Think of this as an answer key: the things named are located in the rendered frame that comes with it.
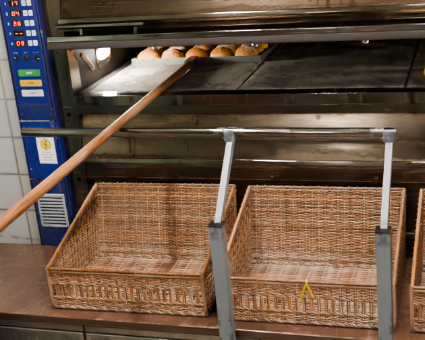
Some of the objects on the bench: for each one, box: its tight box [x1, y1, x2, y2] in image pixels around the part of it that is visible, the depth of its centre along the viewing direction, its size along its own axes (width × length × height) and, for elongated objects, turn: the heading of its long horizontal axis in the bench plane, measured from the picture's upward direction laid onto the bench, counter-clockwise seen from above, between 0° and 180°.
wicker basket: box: [45, 182, 237, 317], centre depth 295 cm, size 49×56×28 cm
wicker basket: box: [227, 185, 407, 330], centre depth 277 cm, size 49×56×28 cm
